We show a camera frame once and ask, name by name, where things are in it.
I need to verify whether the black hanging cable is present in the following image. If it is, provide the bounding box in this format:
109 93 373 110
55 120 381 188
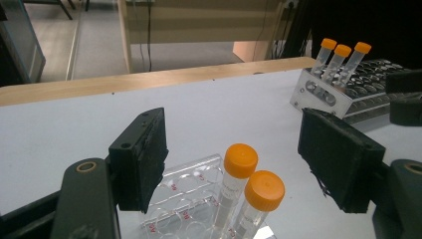
144 0 154 73

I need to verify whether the metal floor strip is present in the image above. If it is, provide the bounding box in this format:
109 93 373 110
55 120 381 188
65 0 84 82

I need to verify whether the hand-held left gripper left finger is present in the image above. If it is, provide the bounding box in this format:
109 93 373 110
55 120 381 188
108 107 169 214

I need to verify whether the dark cabinet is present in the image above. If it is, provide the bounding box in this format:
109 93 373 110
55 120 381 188
0 0 47 88

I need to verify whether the perforated metal tube rack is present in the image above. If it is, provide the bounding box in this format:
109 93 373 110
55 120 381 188
289 58 422 125

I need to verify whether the orange-capped clear tube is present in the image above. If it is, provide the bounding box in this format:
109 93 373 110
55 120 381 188
232 169 286 239
312 37 338 76
332 41 372 90
320 43 352 84
212 142 260 239

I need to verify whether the light wooden desk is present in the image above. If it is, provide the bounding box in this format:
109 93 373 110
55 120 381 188
116 0 302 75

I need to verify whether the clear acrylic tube rack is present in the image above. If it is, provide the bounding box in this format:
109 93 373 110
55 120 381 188
140 152 277 239

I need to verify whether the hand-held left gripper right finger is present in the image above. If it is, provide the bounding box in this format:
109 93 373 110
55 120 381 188
297 107 386 214

